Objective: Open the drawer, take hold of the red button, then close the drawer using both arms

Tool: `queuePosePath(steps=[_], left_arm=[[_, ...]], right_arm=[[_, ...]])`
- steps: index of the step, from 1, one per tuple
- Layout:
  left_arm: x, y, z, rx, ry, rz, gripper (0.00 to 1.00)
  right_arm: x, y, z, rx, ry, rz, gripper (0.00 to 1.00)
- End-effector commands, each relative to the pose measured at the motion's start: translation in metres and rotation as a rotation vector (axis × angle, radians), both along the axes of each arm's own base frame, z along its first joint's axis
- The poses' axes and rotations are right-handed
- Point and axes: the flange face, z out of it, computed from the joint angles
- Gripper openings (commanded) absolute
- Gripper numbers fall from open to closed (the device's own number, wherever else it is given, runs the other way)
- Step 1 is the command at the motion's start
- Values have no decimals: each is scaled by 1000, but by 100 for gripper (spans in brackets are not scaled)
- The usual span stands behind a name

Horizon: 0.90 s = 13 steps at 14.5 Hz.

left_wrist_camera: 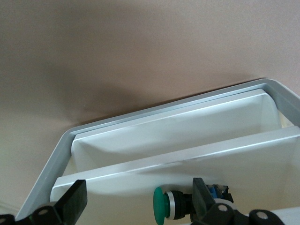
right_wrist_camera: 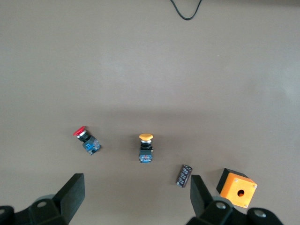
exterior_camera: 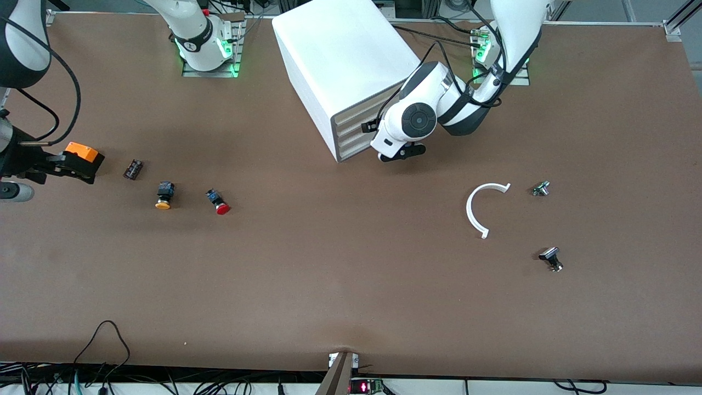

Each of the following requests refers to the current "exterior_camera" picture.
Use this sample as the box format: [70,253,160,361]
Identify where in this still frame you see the white plastic drawer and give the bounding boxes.
[335,112,382,149]
[337,132,384,163]
[332,83,409,134]

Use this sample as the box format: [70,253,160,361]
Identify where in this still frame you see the red push button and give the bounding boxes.
[205,189,231,216]

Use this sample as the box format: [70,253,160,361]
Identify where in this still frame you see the white drawer cabinet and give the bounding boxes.
[272,0,422,163]

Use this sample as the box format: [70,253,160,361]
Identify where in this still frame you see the yellow push button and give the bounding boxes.
[154,182,176,210]

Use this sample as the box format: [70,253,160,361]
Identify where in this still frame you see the black square push button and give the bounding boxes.
[538,246,564,273]

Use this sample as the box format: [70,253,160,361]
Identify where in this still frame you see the circuit board red display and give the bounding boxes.
[350,377,386,395]

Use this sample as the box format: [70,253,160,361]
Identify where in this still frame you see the orange button enclosure box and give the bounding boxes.
[64,142,105,185]

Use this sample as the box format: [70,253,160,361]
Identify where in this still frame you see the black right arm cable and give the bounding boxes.
[0,15,83,146]

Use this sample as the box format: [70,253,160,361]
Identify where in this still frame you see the black cable between bases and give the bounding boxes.
[392,25,484,46]

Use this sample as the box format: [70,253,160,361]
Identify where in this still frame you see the white semicircular plastic bracket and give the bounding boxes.
[466,183,512,240]

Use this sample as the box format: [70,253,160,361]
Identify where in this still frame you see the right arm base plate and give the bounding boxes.
[181,19,245,78]

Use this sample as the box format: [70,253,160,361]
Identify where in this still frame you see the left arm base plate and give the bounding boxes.
[472,30,531,86]

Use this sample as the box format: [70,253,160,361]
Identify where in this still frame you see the thin black looped cable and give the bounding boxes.
[73,320,132,385]

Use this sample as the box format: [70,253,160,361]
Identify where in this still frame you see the brown camera stand post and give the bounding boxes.
[315,351,355,395]

